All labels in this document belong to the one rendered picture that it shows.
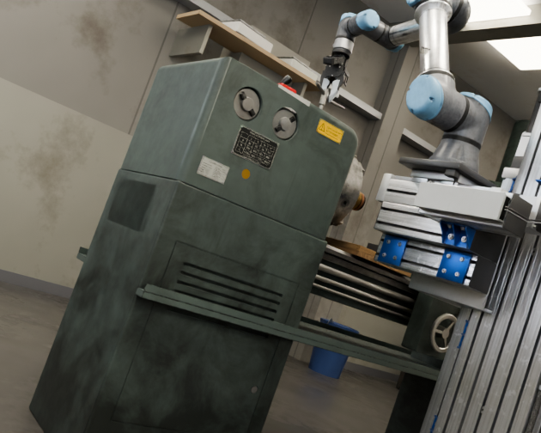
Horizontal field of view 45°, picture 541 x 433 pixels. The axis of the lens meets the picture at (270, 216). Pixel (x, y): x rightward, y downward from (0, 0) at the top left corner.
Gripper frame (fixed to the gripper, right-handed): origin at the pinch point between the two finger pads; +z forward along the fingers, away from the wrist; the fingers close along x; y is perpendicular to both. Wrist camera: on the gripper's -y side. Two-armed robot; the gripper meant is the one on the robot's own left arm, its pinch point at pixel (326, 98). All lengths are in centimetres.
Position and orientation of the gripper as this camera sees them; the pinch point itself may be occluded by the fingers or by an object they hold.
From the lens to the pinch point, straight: 249.2
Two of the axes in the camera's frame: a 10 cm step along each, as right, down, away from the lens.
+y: 3.5, 2.5, 9.0
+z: -2.6, 9.5, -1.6
